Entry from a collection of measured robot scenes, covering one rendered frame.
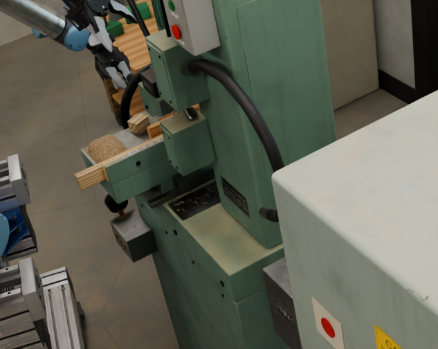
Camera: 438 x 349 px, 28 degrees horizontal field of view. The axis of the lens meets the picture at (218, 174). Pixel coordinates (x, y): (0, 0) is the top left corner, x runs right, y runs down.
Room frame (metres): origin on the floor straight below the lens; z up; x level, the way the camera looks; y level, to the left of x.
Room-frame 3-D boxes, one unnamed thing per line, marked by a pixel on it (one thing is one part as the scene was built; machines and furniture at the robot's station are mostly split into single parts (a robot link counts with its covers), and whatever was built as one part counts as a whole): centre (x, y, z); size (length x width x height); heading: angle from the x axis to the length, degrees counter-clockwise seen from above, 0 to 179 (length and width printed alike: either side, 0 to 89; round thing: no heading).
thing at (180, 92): (1.64, 0.04, 1.23); 0.09 x 0.08 x 0.15; 22
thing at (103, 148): (1.88, 0.26, 0.92); 0.14 x 0.09 x 0.04; 22
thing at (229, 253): (1.79, -0.07, 0.76); 0.57 x 0.45 x 0.09; 22
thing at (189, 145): (1.67, 0.05, 1.02); 0.09 x 0.07 x 0.12; 112
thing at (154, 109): (2.07, 0.07, 0.91); 0.15 x 0.14 x 0.09; 112
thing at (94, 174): (1.85, 0.09, 0.92); 0.54 x 0.02 x 0.04; 112
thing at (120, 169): (1.86, -0.01, 0.93); 0.60 x 0.02 x 0.06; 112
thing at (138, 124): (1.97, 0.18, 0.92); 0.04 x 0.04 x 0.03; 43
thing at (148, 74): (2.07, 0.08, 0.99); 0.13 x 0.11 x 0.06; 112
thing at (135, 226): (1.93, 0.27, 0.58); 0.12 x 0.08 x 0.08; 22
